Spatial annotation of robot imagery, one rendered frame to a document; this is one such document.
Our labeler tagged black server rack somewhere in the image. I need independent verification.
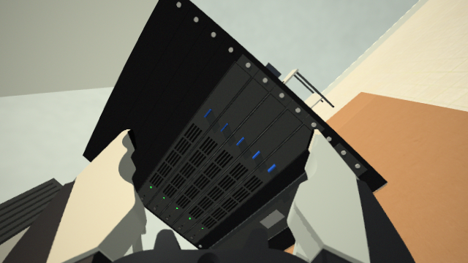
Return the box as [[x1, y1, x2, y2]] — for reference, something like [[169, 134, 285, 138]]
[[83, 0, 388, 251]]

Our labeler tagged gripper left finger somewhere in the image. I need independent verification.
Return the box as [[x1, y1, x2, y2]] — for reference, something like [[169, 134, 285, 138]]
[[2, 129, 147, 263]]

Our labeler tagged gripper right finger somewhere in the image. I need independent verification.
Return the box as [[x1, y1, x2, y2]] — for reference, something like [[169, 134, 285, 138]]
[[287, 129, 415, 263]]

